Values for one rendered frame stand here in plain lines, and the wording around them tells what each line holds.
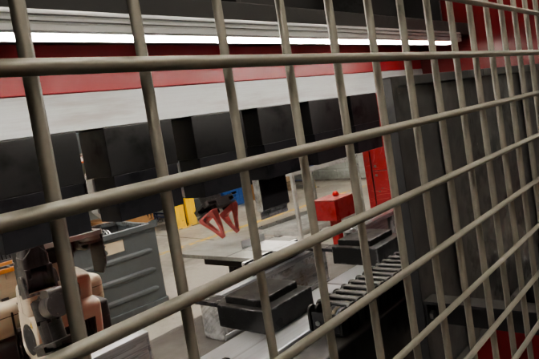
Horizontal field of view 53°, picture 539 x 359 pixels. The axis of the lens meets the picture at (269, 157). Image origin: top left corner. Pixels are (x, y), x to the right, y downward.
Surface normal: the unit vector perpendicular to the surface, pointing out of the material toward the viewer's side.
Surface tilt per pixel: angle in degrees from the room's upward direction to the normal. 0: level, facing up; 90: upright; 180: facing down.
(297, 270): 90
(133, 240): 90
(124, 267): 90
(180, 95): 90
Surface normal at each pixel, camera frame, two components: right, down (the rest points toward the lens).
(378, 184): -0.64, 0.15
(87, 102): 0.76, -0.07
